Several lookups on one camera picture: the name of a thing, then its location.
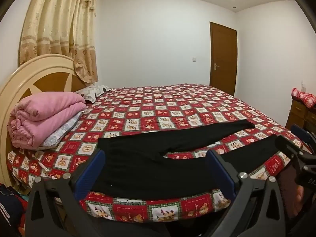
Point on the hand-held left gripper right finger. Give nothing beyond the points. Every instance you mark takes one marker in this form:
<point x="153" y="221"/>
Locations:
<point x="219" y="175"/>

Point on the black pants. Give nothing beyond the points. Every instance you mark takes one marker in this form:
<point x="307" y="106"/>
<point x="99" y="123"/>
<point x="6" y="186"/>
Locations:
<point x="138" y="158"/>

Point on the grey patterned pillow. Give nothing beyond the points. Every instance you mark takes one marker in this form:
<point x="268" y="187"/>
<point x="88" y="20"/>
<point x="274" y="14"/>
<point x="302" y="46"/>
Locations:
<point x="92" y="92"/>

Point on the red plaid cloth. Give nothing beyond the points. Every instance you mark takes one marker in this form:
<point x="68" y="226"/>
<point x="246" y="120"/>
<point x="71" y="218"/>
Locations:
<point x="305" y="96"/>

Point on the brown wooden dresser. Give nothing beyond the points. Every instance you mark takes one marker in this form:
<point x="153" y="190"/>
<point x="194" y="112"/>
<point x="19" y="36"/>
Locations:
<point x="298" y="116"/>

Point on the folded grey patterned quilt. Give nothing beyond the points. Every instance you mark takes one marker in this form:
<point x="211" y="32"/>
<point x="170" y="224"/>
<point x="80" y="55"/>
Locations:
<point x="61" y="130"/>

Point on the dark striped clothing pile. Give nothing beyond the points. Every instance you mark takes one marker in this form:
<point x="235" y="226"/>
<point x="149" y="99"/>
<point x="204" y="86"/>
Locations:
<point x="11" y="205"/>

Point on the person's right hand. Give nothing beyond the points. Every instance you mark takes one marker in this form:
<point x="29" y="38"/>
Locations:
<point x="300" y="200"/>

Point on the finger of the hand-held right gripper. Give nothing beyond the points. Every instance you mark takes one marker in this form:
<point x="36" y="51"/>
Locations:
<point x="302" y="134"/>
<point x="288" y="145"/>

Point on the brown wooden door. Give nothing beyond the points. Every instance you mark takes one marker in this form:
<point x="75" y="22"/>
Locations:
<point x="223" y="59"/>

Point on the folded pink quilt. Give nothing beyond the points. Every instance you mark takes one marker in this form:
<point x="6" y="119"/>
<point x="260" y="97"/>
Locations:
<point x="42" y="113"/>

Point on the red printed bed blanket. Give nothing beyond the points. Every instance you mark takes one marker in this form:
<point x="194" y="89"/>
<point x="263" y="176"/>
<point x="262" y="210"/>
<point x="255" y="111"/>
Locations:
<point x="153" y="108"/>

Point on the cream wooden bed headboard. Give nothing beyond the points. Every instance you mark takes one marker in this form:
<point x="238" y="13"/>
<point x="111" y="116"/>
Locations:
<point x="49" y="69"/>

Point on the beige floral curtain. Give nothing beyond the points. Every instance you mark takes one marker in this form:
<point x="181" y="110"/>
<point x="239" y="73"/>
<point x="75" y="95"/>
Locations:
<point x="64" y="24"/>

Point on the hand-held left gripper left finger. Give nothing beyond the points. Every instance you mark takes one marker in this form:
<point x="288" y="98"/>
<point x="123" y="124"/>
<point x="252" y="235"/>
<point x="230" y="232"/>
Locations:
<point x="92" y="170"/>

